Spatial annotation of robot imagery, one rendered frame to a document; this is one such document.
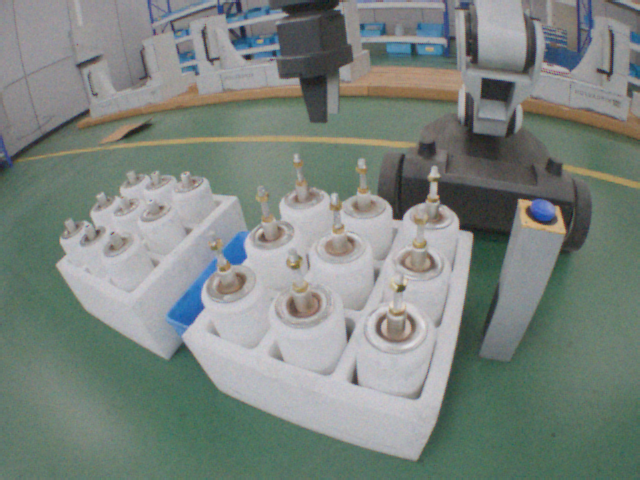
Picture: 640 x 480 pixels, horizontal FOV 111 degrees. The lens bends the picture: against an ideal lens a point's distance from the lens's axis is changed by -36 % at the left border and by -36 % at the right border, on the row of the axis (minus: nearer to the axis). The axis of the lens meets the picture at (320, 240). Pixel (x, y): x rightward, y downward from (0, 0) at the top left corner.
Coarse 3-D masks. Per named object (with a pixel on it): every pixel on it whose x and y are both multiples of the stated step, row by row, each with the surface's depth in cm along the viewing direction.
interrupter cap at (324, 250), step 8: (352, 232) 53; (320, 240) 52; (328, 240) 52; (352, 240) 51; (360, 240) 51; (320, 248) 51; (328, 248) 51; (352, 248) 50; (360, 248) 50; (320, 256) 49; (328, 256) 49; (336, 256) 49; (344, 256) 48; (352, 256) 48; (360, 256) 48
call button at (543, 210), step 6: (534, 204) 40; (540, 204) 40; (546, 204) 40; (552, 204) 40; (534, 210) 40; (540, 210) 39; (546, 210) 39; (552, 210) 39; (534, 216) 40; (540, 216) 39; (546, 216) 38; (552, 216) 38
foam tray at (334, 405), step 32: (448, 288) 52; (352, 320) 49; (448, 320) 46; (224, 352) 46; (256, 352) 46; (352, 352) 44; (448, 352) 41; (224, 384) 55; (256, 384) 47; (288, 384) 42; (320, 384) 40; (352, 384) 40; (288, 416) 51; (320, 416) 45; (352, 416) 40; (384, 416) 37; (416, 416) 35; (384, 448) 45; (416, 448) 40
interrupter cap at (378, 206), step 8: (352, 200) 60; (376, 200) 59; (344, 208) 58; (352, 208) 58; (376, 208) 57; (384, 208) 57; (352, 216) 56; (360, 216) 56; (368, 216) 56; (376, 216) 56
